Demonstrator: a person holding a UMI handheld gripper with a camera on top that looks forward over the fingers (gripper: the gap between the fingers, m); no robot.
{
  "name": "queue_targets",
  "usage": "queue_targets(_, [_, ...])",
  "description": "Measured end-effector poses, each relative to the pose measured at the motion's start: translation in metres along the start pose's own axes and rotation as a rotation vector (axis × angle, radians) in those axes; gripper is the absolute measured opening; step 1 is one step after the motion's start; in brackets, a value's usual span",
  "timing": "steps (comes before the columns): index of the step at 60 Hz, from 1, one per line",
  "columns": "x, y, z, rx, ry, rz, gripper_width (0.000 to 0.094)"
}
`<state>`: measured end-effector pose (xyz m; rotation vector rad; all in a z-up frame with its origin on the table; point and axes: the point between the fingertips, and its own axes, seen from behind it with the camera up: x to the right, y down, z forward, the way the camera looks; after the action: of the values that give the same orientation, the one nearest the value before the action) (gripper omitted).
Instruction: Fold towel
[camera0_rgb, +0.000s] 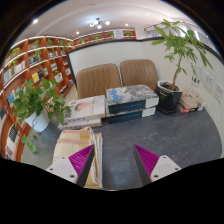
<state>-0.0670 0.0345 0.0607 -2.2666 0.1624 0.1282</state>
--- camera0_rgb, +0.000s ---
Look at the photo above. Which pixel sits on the pale cover book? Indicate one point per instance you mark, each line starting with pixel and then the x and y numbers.
pixel 192 100

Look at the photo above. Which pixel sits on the pothos plant in white pot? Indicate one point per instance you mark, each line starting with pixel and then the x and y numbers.
pixel 37 120

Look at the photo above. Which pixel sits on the tall plant in black pot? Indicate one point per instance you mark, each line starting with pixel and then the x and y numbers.
pixel 168 96

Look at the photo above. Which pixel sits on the red-edged book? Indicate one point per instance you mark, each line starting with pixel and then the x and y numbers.
pixel 188 108

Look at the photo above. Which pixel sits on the cream yellow-striped towel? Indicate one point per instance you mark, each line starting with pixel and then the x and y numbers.
pixel 73 140

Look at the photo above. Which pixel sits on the recessed ceiling spotlights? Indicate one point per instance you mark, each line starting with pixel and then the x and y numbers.
pixel 35 21

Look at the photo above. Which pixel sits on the orange wooden bookshelf unit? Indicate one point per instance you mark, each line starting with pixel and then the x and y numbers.
pixel 20 68

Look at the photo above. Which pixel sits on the white sheer curtain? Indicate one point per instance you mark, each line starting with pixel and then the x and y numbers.
pixel 200 36

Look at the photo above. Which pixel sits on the white wall outlet plate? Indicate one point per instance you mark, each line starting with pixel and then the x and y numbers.
pixel 219 93
pixel 209 82

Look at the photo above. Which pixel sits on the black ceiling track rail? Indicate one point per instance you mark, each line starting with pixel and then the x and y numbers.
pixel 156 26

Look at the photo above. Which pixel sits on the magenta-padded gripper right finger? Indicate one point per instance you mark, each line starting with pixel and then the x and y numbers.
pixel 164 167

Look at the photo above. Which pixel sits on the dark blue marbled-cover book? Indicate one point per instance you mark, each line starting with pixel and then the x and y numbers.
pixel 131 96

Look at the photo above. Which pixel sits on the white book with pink cover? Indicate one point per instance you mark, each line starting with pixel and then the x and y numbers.
pixel 86 108

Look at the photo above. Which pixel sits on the dark blue white-edged book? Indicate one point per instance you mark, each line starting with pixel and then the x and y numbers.
pixel 130 116

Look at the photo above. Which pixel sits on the cluster ceiling lamp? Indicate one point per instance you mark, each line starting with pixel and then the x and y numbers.
pixel 98 24

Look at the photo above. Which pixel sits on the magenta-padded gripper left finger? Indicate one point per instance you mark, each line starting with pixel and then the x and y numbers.
pixel 63 168

